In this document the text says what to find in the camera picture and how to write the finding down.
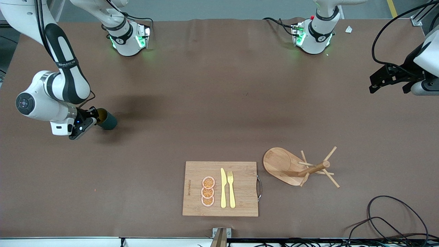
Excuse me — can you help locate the dark green cup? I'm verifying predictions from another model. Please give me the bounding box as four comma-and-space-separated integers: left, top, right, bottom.
96, 108, 118, 130

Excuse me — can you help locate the wooden cup rack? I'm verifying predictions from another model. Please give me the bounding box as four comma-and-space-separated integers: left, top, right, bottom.
263, 146, 340, 188

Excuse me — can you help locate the brown table cover sheet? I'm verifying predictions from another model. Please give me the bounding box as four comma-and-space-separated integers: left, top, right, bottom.
0, 19, 439, 239

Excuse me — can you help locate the yellow plastic knife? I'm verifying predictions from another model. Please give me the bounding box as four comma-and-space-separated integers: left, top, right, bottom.
220, 168, 227, 209

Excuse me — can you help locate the yellow plastic fork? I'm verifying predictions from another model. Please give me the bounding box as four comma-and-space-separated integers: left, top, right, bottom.
227, 170, 236, 209

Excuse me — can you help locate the wooden cutting board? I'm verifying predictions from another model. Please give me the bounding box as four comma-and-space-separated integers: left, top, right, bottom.
182, 161, 263, 217

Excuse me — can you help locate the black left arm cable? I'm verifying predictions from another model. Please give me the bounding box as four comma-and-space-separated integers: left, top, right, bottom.
371, 0, 439, 74

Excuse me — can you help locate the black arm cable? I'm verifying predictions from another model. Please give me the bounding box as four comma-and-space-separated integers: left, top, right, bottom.
34, 0, 96, 110
371, 0, 439, 74

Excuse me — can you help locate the aluminium frame post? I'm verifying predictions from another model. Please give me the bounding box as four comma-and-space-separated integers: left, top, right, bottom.
411, 0, 439, 27

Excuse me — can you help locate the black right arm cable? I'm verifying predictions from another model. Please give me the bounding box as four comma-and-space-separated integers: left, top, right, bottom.
34, 0, 96, 110

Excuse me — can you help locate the black base power cable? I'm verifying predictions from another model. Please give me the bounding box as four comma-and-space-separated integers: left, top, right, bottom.
262, 17, 297, 36
110, 0, 155, 33

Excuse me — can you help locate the black looped floor cable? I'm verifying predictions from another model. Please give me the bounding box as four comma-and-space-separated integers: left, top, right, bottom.
367, 196, 429, 240
348, 217, 415, 247

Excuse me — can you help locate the white table edge rail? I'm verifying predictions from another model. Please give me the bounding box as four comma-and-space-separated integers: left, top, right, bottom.
0, 237, 213, 247

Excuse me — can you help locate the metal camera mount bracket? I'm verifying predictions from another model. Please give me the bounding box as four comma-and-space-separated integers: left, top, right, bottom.
210, 227, 232, 247

